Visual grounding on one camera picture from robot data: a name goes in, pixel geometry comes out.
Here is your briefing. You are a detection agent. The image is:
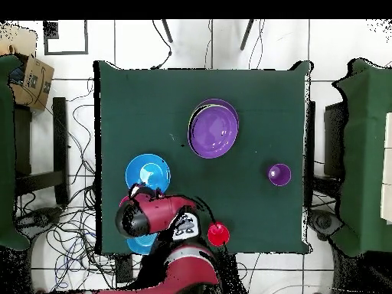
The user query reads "dark grey equipment base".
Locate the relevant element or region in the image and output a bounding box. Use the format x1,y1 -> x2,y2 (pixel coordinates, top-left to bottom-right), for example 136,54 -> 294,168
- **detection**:
307,209 -> 344,241
16,206 -> 64,238

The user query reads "black tripod leg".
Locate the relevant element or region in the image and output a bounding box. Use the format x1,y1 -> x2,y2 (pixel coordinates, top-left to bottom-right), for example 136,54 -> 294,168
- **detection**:
161,19 -> 174,44
239,19 -> 256,51

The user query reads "black chair frame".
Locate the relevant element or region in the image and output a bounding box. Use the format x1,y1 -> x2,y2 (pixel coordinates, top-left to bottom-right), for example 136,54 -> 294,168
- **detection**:
13,96 -> 70,206

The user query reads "green clothed side table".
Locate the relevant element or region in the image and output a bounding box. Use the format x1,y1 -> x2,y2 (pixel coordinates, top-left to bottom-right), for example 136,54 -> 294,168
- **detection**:
0,54 -> 31,252
332,58 -> 392,257

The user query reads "tangle of floor cables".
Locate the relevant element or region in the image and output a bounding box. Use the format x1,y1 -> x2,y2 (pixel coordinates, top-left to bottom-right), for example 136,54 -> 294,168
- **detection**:
15,76 -> 142,294

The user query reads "dark green tablecloth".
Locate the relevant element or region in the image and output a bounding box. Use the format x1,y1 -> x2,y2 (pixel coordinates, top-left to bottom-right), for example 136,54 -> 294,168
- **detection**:
93,60 -> 314,256

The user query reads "large blue bowl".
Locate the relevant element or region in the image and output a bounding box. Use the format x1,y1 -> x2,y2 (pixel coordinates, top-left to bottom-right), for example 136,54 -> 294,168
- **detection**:
124,153 -> 172,194

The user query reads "purple cup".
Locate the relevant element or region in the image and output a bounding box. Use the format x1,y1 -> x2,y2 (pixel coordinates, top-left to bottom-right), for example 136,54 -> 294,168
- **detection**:
266,162 -> 292,187

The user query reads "red cup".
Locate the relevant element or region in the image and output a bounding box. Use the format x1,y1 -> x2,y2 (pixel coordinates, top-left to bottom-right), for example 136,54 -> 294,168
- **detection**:
207,221 -> 231,247

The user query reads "black power box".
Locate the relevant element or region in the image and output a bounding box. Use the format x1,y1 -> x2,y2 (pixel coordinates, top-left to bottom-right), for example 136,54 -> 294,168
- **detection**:
115,253 -> 133,283

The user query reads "large green bowl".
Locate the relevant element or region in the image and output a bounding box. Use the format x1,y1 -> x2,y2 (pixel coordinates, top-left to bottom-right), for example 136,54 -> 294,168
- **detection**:
188,104 -> 221,128

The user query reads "brown cardboard box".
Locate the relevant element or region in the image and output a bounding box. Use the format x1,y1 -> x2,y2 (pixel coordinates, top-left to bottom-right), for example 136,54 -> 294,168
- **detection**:
8,54 -> 55,112

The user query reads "small blue bowl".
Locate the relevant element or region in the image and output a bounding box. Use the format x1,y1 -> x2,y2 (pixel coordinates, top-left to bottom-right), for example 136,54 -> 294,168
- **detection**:
126,232 -> 159,256

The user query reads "black square floor frame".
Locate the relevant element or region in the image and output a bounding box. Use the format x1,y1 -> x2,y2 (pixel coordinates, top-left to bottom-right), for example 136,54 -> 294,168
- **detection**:
43,20 -> 90,56

